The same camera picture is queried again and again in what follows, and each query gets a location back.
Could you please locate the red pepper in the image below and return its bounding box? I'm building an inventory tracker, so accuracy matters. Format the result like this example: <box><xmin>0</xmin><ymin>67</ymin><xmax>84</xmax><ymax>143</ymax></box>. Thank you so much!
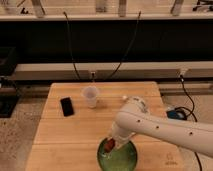
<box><xmin>104</xmin><ymin>139</ymin><xmax>115</xmax><ymax>153</ymax></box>

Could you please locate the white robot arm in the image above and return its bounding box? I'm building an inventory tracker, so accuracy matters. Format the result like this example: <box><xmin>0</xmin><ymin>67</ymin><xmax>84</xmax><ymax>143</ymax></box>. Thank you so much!
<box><xmin>110</xmin><ymin>97</ymin><xmax>213</xmax><ymax>158</ymax></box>

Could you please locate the green ceramic bowl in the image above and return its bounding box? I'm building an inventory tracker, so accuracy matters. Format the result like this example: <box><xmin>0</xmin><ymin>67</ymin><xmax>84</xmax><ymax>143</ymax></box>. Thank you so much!
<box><xmin>97</xmin><ymin>139</ymin><xmax>138</xmax><ymax>171</ymax></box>

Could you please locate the black smartphone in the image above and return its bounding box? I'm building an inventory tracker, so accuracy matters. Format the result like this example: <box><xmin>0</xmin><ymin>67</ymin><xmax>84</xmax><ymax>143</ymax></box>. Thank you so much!
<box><xmin>60</xmin><ymin>97</ymin><xmax>74</xmax><ymax>117</ymax></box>

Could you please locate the blue device on floor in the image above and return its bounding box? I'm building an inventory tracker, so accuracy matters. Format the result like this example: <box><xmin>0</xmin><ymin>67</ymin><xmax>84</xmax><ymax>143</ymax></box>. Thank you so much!
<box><xmin>167</xmin><ymin>110</ymin><xmax>184</xmax><ymax>120</ymax></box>

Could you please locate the right black hanging cable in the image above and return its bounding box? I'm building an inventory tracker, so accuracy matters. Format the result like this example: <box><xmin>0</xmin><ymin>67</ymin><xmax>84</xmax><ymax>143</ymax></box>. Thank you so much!
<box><xmin>105</xmin><ymin>10</ymin><xmax>142</xmax><ymax>81</ymax></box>

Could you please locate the black hanging cable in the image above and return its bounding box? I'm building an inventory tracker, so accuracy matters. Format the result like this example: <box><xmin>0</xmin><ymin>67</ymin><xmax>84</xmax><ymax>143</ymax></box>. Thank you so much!
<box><xmin>105</xmin><ymin>10</ymin><xmax>142</xmax><ymax>81</ymax></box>
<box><xmin>62</xmin><ymin>11</ymin><xmax>82</xmax><ymax>81</ymax></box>

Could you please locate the left black hanging cable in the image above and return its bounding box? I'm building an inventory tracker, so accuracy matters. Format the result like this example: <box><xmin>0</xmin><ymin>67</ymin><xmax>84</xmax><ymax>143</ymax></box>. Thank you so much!
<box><xmin>62</xmin><ymin>11</ymin><xmax>82</xmax><ymax>81</ymax></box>

